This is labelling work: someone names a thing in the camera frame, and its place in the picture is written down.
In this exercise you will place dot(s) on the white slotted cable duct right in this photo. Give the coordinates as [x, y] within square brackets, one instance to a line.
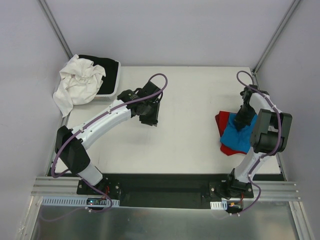
[218, 205]

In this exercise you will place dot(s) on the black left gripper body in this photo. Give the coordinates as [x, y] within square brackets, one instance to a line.
[153, 114]

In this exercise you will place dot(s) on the blue t-shirt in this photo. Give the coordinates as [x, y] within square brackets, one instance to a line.
[242, 137]

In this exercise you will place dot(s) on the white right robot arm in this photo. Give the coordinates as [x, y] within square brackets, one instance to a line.
[268, 129]

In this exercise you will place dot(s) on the black t-shirt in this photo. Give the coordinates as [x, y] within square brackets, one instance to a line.
[112, 68]

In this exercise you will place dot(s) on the aluminium frame post left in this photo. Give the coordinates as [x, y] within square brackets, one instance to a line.
[55, 27]

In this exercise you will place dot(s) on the aluminium frame post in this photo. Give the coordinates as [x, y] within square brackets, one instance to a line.
[284, 22]
[55, 27]

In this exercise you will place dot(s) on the red t-shirt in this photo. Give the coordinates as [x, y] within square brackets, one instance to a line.
[230, 148]

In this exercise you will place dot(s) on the aluminium frame post right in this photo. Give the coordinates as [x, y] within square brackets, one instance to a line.
[284, 22]

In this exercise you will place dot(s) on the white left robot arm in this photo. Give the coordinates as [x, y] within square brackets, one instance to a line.
[72, 143]

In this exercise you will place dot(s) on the white laundry basket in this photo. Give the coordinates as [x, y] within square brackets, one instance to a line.
[84, 77]

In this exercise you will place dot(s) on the white slotted cable duct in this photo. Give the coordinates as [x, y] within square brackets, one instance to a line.
[218, 205]
[75, 201]

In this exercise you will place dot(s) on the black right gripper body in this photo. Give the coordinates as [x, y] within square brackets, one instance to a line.
[241, 119]

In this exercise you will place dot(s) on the white t-shirt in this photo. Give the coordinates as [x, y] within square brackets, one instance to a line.
[80, 81]

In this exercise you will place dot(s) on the black robot base mount plate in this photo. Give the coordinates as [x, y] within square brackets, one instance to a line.
[177, 191]

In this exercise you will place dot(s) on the aluminium table edge rail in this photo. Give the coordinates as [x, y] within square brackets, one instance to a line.
[283, 191]

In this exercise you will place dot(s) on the white slotted cable duct left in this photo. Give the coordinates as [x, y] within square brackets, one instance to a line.
[75, 201]

